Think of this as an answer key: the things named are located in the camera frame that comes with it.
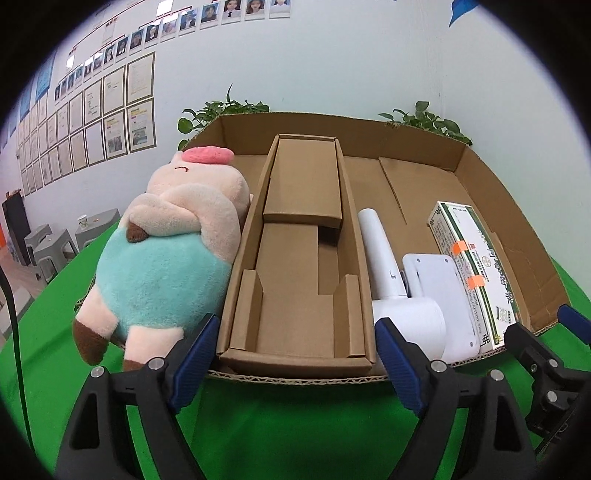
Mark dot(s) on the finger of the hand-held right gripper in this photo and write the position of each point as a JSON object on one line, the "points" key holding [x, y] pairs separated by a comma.
{"points": [[540, 369], [575, 323]]}

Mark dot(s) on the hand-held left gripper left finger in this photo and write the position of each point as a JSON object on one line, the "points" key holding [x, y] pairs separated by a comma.
{"points": [[196, 360]]}

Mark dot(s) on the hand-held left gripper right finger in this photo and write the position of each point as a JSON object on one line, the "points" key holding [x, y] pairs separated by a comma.
{"points": [[401, 364]]}

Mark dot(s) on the white device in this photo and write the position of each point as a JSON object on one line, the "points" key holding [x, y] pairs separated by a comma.
{"points": [[448, 295]]}

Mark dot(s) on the white hair dryer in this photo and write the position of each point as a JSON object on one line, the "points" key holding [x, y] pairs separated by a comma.
{"points": [[378, 249]]}

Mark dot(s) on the green and white medicine box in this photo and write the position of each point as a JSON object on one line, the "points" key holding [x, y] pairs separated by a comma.
{"points": [[471, 249]]}

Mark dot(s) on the large cardboard box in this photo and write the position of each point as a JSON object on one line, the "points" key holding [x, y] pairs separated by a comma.
{"points": [[415, 184]]}

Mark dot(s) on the pink pig plush toy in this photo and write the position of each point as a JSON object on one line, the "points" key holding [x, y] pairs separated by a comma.
{"points": [[157, 277]]}

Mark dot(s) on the green tablecloth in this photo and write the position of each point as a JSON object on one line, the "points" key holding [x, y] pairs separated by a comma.
{"points": [[277, 424]]}

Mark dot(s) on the narrow cardboard insert tray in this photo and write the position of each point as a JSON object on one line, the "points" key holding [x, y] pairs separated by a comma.
{"points": [[286, 277]]}

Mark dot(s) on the grey plastic stool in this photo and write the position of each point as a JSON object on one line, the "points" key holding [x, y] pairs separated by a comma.
{"points": [[23, 304], [53, 251], [34, 237], [99, 226]]}

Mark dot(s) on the paper cup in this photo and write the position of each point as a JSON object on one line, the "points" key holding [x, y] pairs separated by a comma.
{"points": [[82, 222]]}

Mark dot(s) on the small flat cardboard box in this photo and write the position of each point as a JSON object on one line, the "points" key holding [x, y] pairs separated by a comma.
{"points": [[304, 180]]}

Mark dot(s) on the black cabinet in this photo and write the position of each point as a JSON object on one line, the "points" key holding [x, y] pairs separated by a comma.
{"points": [[16, 221]]}

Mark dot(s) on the small green potted plant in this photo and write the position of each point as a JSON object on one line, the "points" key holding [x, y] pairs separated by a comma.
{"points": [[429, 122]]}

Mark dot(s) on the bushy green potted plant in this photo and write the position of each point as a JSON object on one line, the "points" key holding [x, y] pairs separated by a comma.
{"points": [[217, 110]]}

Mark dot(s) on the group of framed certificates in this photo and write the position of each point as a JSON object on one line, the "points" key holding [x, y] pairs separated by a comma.
{"points": [[92, 120]]}

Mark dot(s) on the row of portrait photos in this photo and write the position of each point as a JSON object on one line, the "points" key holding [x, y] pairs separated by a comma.
{"points": [[152, 32]]}

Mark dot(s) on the blue wall poster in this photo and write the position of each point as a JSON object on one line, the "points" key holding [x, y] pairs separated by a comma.
{"points": [[45, 76]]}

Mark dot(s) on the blue wall decal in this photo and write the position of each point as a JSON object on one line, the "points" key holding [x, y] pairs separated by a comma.
{"points": [[461, 11]]}

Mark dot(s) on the wall chart cards with lines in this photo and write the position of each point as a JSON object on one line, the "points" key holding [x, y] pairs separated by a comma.
{"points": [[107, 30]]}

